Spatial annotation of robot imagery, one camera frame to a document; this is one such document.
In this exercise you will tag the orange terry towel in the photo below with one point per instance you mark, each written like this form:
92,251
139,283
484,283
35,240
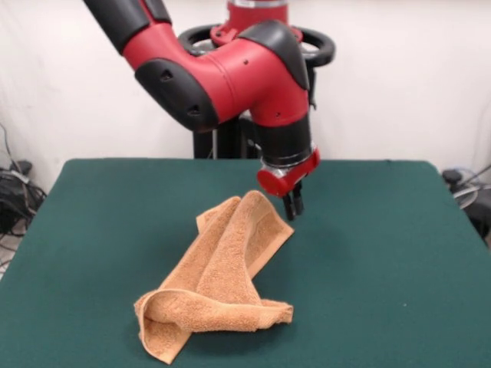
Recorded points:
226,264

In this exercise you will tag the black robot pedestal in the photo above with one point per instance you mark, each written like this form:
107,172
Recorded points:
326,48

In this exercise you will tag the black bulky object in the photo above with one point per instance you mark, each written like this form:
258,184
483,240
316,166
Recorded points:
481,218

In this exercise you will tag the black power adapter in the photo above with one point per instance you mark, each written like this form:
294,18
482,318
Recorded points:
24,166

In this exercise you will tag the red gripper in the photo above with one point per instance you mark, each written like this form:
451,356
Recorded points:
280,184

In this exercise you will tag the dark green table cloth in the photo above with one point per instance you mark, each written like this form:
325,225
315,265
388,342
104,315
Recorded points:
96,230

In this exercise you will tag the small black device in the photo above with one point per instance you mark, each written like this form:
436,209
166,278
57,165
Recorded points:
452,175

